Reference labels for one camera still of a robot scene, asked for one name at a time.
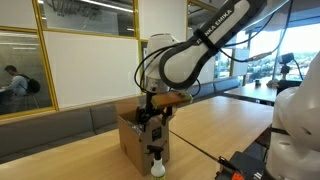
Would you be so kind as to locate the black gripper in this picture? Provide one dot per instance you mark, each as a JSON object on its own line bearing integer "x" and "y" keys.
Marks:
{"x": 150, "y": 106}

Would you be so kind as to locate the brown carton box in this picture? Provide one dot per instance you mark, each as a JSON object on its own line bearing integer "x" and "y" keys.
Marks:
{"x": 133, "y": 146}

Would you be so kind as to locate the white spray bottle black nozzle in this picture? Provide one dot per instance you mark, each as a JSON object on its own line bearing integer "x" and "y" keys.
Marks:
{"x": 158, "y": 168}

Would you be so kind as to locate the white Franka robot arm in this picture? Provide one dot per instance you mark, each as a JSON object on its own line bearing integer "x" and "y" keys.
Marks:
{"x": 183, "y": 63}

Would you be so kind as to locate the black controller box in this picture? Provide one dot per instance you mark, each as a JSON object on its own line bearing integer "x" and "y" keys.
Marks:
{"x": 248, "y": 163}

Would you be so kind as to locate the orange hand tool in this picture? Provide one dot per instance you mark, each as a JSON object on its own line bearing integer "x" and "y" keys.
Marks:
{"x": 237, "y": 176}

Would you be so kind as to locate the wooden table by window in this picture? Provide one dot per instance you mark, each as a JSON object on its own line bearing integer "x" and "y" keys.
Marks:
{"x": 253, "y": 93}

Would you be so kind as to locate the small dark cup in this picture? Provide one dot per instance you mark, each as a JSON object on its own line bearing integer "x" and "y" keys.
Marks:
{"x": 257, "y": 83}

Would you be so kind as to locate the grey sofa bench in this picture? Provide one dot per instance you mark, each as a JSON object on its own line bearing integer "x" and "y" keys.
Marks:
{"x": 40, "y": 133}

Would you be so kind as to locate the black backpack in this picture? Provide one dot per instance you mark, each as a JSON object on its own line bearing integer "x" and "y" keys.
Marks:
{"x": 33, "y": 86}

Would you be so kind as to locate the person in grey shirt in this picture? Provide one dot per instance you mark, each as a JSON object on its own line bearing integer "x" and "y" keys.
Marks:
{"x": 18, "y": 85}

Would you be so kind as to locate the yellow window frame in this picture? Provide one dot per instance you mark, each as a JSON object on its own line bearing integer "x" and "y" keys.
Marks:
{"x": 47, "y": 66}

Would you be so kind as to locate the black camera on tripod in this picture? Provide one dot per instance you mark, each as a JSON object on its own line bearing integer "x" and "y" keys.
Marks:
{"x": 286, "y": 58}

